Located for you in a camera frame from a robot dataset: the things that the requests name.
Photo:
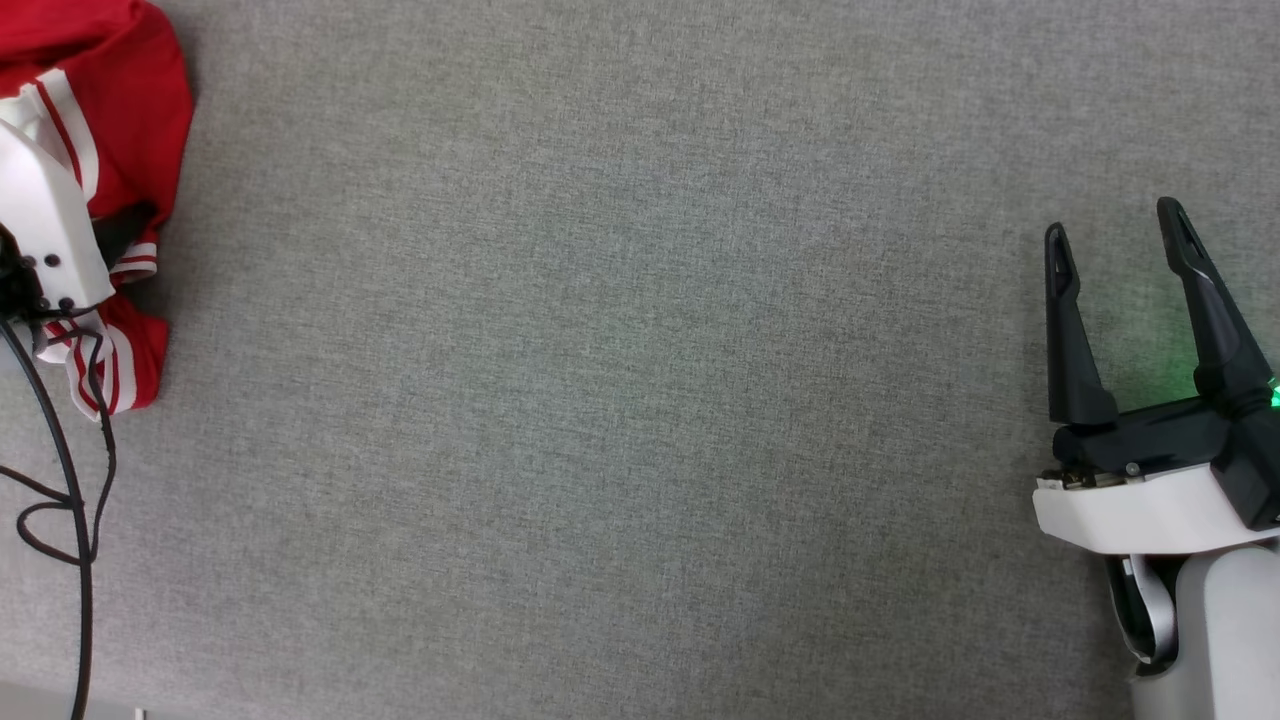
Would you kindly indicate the red and white basketball jersey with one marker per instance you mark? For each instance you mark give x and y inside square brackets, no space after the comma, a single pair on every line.
[140,100]

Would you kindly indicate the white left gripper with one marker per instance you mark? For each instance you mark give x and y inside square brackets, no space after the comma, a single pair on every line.
[50,220]

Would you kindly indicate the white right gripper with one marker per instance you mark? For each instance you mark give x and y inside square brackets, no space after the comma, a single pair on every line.
[1130,515]

